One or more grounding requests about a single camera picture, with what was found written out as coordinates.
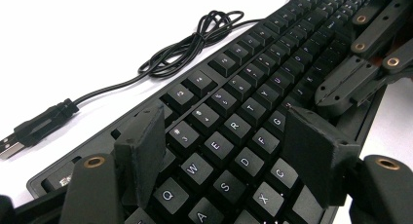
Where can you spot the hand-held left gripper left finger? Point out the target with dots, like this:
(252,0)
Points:
(139,162)

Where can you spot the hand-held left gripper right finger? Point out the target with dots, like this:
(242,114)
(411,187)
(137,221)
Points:
(319,159)

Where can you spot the black computer keyboard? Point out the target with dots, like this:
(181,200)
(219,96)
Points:
(224,104)

